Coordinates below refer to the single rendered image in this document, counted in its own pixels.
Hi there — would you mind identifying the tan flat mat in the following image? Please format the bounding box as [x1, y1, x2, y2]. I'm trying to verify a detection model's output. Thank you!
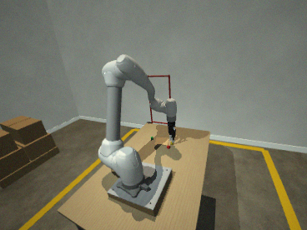
[154, 137, 169, 146]

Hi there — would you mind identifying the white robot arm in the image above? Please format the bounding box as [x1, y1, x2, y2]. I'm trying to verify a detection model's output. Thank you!
[98, 55, 177, 198]

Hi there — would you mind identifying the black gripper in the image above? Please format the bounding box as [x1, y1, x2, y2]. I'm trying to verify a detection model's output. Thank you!
[168, 122, 176, 143]

